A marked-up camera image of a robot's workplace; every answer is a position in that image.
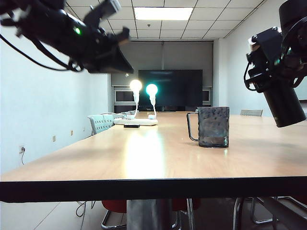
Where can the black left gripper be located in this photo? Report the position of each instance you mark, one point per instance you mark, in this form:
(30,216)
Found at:
(96,50)

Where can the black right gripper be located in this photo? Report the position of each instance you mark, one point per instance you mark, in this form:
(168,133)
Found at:
(268,64)

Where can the black thermos cup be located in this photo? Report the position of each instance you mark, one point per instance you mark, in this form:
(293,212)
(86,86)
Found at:
(285,107)

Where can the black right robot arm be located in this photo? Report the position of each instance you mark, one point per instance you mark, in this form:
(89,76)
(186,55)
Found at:
(295,28)

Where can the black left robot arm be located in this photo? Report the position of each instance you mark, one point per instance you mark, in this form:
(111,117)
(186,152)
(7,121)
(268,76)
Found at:
(48,26)

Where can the grey perforated chair back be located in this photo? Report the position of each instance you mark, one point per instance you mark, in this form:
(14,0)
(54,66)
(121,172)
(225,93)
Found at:
(251,112)

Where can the ceiling light panel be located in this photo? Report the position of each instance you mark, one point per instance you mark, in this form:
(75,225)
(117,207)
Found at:
(163,14)

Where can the white perforated plastic chair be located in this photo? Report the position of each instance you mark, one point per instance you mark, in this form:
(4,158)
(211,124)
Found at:
(129,112)
(102,124)

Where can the large black television screen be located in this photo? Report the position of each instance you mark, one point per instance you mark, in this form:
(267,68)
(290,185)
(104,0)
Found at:
(182,91)

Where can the white power strip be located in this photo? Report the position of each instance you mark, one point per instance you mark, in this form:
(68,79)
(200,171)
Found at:
(144,122)

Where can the small black remote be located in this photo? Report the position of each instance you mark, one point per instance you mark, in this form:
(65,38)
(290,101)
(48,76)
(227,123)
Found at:
(131,126)

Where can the dark textured glass mug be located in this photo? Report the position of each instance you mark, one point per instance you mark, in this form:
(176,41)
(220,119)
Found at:
(213,127)

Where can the red seat chair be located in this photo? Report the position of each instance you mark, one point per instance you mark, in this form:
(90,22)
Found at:
(184,204)
(114,207)

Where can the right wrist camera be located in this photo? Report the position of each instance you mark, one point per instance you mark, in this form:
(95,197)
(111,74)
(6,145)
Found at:
(266,39)

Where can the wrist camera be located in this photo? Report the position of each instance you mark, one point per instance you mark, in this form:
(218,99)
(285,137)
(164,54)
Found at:
(105,9)
(266,39)

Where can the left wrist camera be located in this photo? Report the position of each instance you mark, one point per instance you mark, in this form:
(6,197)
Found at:
(105,9)

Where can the chrome chair frame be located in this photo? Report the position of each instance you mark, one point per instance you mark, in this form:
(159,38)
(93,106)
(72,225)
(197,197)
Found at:
(263,210)

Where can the grey metal table pedestal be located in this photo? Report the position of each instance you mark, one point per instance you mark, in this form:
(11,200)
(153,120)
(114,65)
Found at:
(148,215)

